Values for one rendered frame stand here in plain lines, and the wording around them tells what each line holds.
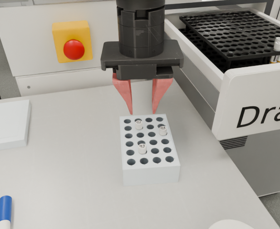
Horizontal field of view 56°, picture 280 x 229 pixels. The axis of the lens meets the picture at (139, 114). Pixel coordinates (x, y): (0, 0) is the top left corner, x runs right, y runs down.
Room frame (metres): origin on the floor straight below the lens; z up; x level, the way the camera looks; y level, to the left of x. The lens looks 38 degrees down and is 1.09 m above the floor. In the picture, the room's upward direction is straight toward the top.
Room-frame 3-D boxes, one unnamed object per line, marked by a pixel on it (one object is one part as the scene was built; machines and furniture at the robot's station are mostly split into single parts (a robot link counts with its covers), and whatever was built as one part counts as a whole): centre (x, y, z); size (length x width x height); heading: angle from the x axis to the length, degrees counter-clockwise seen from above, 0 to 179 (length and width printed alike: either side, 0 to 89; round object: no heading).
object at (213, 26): (0.52, -0.20, 0.87); 0.22 x 0.18 x 0.06; 14
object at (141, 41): (0.32, 0.00, 0.97); 0.10 x 0.07 x 0.07; 92
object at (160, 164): (0.31, -0.01, 0.78); 0.12 x 0.08 x 0.04; 6
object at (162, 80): (0.32, -0.01, 0.89); 0.07 x 0.07 x 0.09; 2
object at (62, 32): (0.52, 0.14, 0.88); 0.07 x 0.05 x 0.07; 104
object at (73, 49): (0.49, 0.13, 0.88); 0.04 x 0.03 x 0.04; 104
